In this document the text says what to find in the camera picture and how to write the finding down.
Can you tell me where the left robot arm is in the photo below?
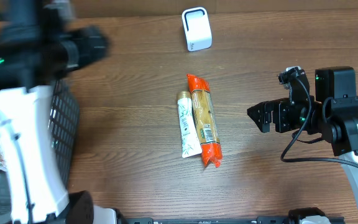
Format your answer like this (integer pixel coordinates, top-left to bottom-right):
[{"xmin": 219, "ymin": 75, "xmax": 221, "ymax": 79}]
[{"xmin": 0, "ymin": 0, "xmax": 117, "ymax": 224}]

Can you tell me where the white barcode scanner stand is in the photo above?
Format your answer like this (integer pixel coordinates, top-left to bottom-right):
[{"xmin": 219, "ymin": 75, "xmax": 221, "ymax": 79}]
[{"xmin": 181, "ymin": 7, "xmax": 213, "ymax": 52}]

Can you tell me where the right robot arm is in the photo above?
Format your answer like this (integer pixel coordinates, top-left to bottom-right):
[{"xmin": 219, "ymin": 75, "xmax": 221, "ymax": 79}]
[{"xmin": 247, "ymin": 66, "xmax": 358, "ymax": 209}]

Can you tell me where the orange pasta packet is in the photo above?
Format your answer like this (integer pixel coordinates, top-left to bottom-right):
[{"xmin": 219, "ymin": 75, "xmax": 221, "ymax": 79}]
[{"xmin": 186, "ymin": 74, "xmax": 223, "ymax": 168}]

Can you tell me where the grey plastic shopping basket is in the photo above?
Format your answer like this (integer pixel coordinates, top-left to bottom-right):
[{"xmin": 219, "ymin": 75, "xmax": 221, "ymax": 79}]
[{"xmin": 0, "ymin": 80, "xmax": 79, "ymax": 215}]

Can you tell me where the white tube with gold cap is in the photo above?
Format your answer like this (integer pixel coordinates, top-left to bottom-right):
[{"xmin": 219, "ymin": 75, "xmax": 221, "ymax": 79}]
[{"xmin": 177, "ymin": 91, "xmax": 202, "ymax": 158}]

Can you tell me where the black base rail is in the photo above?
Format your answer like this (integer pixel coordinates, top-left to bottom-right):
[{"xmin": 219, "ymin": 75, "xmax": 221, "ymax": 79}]
[{"xmin": 124, "ymin": 216, "xmax": 346, "ymax": 224}]

